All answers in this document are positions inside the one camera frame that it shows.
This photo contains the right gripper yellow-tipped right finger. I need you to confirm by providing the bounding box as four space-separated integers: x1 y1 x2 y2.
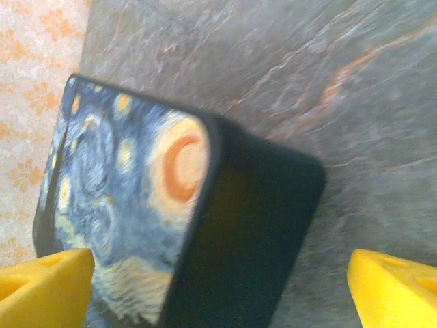
347 249 437 328

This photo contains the starry night painted box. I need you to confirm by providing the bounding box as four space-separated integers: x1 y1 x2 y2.
32 72 327 328

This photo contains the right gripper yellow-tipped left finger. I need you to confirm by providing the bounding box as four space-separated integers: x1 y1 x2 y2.
0 248 95 328

